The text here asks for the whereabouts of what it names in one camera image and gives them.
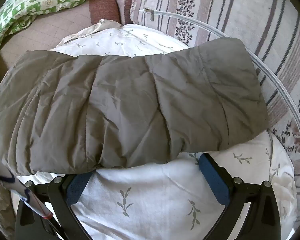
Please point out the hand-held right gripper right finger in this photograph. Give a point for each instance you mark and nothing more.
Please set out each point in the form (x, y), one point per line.
(213, 180)

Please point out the striped floral cushion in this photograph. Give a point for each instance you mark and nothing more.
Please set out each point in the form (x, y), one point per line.
(240, 12)

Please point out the white leaf-print quilt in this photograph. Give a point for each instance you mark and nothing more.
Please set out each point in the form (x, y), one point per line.
(152, 205)

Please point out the green white checkered pillow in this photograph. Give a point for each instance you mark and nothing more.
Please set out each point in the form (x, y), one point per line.
(40, 0)

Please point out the olive puffer jacket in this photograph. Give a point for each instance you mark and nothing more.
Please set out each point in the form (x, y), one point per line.
(127, 105)

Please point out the white printed tube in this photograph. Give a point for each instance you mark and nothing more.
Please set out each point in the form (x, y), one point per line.
(5, 172)

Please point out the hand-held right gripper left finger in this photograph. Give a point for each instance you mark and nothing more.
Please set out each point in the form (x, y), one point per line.
(77, 187)

